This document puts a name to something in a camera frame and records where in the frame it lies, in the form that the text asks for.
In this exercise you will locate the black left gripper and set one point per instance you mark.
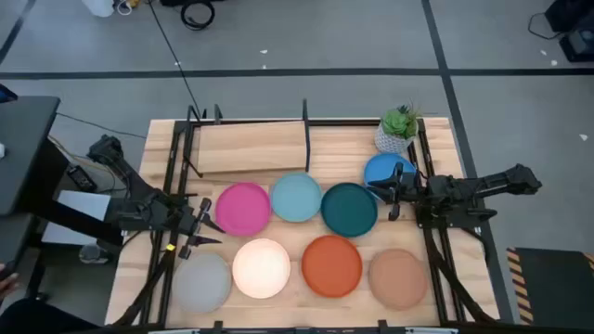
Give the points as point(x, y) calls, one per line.
point(188, 220)

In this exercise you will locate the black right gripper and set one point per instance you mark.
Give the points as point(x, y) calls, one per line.
point(410, 188)

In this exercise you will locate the dark teal plate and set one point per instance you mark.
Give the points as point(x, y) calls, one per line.
point(349, 211)

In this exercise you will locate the pink plate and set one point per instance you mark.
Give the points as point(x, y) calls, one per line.
point(242, 209)

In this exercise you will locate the grey plate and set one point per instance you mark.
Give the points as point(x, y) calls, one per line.
point(202, 283)

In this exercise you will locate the cream white plate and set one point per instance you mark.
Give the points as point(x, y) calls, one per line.
point(261, 268)

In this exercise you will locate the light blue plate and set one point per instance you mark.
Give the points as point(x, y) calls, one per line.
point(296, 197)

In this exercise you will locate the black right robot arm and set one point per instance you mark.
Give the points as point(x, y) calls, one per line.
point(487, 183)

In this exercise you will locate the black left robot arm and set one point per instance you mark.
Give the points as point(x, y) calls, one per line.
point(134, 185)

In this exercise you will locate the succulent in white patterned pot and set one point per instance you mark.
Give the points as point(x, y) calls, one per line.
point(394, 139)

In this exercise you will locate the tan plate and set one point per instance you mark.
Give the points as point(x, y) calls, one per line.
point(398, 279)

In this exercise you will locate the orange plate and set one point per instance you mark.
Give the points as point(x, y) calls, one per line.
point(331, 266)

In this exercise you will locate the black metal rack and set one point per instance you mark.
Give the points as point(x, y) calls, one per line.
point(250, 146)

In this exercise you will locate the clear glass jar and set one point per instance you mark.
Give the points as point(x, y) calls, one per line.
point(95, 254)

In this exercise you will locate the white panel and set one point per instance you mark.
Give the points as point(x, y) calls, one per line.
point(79, 204)

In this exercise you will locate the black power adapter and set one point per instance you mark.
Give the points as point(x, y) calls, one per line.
point(81, 177)

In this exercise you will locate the person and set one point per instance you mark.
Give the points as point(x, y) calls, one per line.
point(37, 320)

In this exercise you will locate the black mat with hazard stripes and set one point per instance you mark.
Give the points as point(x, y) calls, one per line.
point(557, 287)

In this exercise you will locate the black desk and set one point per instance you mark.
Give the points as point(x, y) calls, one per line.
point(23, 148)

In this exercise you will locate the person's hand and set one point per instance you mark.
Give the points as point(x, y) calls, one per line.
point(5, 283)

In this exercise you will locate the dark device with screen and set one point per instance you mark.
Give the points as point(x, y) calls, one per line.
point(7, 94)

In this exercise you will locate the black equipment box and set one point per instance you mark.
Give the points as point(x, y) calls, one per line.
point(580, 46)

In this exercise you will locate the white container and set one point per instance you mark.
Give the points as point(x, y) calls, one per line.
point(98, 7)

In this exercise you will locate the black equipment case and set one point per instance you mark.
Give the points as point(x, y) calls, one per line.
point(571, 14)

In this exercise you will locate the black metal table frame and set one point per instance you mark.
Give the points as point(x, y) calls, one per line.
point(343, 123)

